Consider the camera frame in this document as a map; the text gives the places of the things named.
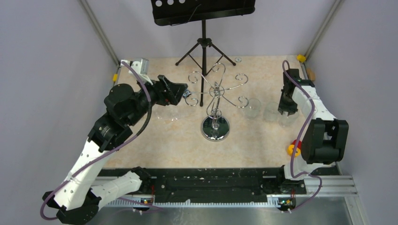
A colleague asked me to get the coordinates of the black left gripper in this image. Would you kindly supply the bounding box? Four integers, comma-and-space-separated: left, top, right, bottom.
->
127, 73, 188, 126

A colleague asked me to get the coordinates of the ribbed wine glass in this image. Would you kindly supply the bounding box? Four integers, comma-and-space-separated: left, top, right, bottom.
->
244, 98, 261, 119
263, 102, 280, 122
278, 112, 299, 128

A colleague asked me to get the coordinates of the clear wine glass back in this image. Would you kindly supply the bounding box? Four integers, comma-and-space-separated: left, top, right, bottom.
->
155, 106, 181, 121

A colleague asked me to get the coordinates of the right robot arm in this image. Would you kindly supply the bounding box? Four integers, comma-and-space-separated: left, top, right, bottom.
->
275, 68, 349, 193

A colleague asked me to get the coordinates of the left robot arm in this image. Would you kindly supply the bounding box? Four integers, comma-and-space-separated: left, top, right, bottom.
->
43, 75, 188, 225

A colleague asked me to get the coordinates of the chrome wine glass rack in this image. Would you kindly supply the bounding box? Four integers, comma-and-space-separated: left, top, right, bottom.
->
184, 62, 249, 142

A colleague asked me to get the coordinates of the small blue black toy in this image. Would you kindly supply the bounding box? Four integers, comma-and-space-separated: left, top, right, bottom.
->
183, 90, 191, 99

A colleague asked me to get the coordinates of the black music stand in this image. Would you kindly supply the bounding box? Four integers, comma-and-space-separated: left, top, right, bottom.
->
150, 0, 256, 108

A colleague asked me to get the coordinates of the yellow red toy block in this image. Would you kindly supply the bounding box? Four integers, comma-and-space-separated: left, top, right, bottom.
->
286, 140, 302, 157

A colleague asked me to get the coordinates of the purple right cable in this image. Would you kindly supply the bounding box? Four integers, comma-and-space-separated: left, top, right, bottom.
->
281, 60, 323, 213

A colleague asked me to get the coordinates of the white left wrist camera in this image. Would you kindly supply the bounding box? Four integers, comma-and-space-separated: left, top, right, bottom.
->
120, 58, 153, 85

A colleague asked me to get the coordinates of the yellow corner bracket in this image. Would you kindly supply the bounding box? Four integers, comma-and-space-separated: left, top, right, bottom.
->
296, 54, 306, 63

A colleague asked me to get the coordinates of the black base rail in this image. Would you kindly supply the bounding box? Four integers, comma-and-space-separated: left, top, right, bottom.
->
93, 167, 358, 215

